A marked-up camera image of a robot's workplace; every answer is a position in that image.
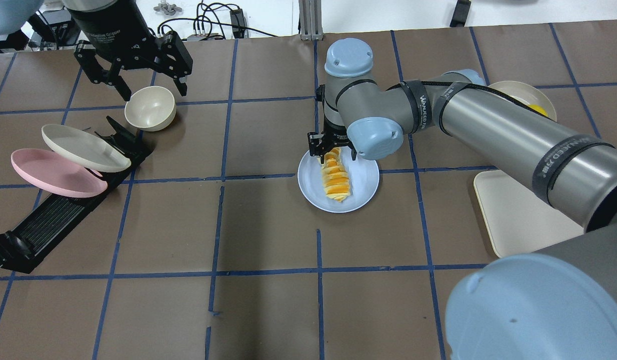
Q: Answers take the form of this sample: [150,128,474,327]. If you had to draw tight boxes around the black power adapter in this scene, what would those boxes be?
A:
[230,8,247,39]

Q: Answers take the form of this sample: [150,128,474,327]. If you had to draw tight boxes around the cream lemon plate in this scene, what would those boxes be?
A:
[488,80,558,123]

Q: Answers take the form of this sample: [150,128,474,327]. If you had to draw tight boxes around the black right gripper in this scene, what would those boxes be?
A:
[307,113,358,165]

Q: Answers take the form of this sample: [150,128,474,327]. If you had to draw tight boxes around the aluminium frame post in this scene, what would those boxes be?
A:
[298,0,324,41]

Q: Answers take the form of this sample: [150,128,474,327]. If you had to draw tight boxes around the pink plate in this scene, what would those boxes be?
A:
[10,148,108,198]

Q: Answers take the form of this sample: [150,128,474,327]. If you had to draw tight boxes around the white rectangular tray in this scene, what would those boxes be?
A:
[473,170,584,258]

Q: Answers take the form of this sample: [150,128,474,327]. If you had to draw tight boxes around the grey metal fitting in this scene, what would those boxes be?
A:
[153,0,183,16]

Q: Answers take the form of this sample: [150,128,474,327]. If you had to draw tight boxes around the yellow lemon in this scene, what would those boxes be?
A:
[528,104,549,118]

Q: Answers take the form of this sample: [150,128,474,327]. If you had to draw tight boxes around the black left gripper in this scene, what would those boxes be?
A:
[73,30,194,101]

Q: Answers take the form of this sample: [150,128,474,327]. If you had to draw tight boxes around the blue plate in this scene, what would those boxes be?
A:
[297,147,380,214]

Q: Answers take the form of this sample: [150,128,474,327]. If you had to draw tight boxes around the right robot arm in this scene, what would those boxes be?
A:
[308,38,617,360]

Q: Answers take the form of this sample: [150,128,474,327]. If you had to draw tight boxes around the black plate rack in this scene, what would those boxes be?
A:
[0,116,152,274]

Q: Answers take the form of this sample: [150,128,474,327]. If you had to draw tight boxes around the cream bowl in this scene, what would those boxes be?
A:
[124,85,177,132]

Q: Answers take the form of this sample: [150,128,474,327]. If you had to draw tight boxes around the black device on stand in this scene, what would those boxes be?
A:
[0,0,82,54]

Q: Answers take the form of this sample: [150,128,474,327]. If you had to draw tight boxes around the black cables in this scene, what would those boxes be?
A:
[148,0,279,47]

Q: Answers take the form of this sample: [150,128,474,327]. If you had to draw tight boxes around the striped bread loaf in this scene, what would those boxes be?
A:
[320,147,352,203]

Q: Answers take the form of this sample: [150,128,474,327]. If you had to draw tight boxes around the grey usb hub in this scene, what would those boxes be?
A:
[182,33,226,43]

